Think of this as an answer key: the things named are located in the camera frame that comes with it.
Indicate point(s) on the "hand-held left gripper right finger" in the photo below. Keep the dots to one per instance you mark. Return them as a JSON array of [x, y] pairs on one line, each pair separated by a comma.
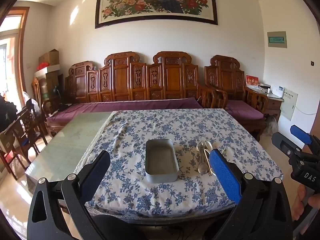
[[225, 175]]

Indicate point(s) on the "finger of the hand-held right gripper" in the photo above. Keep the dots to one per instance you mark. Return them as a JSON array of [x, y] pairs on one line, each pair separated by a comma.
[[300, 131], [281, 141]]

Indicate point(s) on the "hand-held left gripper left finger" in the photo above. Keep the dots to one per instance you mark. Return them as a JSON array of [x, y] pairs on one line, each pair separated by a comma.
[[96, 175]]

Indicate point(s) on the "rectangular metal tin tray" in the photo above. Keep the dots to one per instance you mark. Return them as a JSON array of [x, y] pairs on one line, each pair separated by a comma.
[[160, 160]]

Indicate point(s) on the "person's right hand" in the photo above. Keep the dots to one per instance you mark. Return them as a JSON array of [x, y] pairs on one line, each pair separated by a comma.
[[298, 205]]

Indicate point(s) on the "grey fluffy mop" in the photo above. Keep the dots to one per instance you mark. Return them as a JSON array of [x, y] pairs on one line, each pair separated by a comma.
[[271, 125]]

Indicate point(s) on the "wooden side table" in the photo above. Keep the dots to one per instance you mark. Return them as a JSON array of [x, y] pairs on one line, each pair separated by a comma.
[[273, 103]]

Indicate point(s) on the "white tabletop device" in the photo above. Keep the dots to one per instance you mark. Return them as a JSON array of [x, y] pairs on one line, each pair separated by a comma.
[[278, 90]]

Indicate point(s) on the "blue floral tablecloth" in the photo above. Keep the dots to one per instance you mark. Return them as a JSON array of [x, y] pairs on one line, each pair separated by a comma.
[[140, 130]]

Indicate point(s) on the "red desk calendar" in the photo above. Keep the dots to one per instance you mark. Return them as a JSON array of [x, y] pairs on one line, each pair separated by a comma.
[[252, 80]]

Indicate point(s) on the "carved wooden armchair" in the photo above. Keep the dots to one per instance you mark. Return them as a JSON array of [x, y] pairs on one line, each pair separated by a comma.
[[225, 80]]

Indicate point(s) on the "dark wooden dining chair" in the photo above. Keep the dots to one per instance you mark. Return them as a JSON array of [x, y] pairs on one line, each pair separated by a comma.
[[26, 122]]

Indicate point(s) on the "carved wooden sofa bench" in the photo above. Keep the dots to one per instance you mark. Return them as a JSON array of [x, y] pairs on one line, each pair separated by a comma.
[[120, 80]]

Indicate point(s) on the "large cardboard box green label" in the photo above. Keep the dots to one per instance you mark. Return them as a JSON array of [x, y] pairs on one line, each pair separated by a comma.
[[52, 82]]

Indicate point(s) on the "flat white box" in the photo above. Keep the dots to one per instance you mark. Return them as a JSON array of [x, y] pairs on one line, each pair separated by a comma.
[[47, 70]]

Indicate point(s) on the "red cloth bundle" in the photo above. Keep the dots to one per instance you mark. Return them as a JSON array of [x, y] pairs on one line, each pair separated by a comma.
[[42, 66]]

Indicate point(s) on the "open cardboard box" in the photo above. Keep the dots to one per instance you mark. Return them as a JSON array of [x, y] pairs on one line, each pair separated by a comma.
[[50, 57]]

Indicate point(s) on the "framed peacock flower painting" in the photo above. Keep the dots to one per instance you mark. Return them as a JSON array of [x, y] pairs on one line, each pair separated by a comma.
[[150, 5]]

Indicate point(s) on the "white wall distribution box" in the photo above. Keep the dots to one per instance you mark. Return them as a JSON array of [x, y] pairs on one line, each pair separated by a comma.
[[288, 105]]

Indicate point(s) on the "black wall switch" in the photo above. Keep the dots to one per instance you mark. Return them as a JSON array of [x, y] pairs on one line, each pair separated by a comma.
[[311, 63]]

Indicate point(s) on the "grey wall panel green label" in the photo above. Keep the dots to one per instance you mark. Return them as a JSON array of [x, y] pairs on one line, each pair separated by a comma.
[[276, 39]]

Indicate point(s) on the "wooden door frame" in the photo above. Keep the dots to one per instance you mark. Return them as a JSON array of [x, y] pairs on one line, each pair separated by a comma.
[[21, 55]]

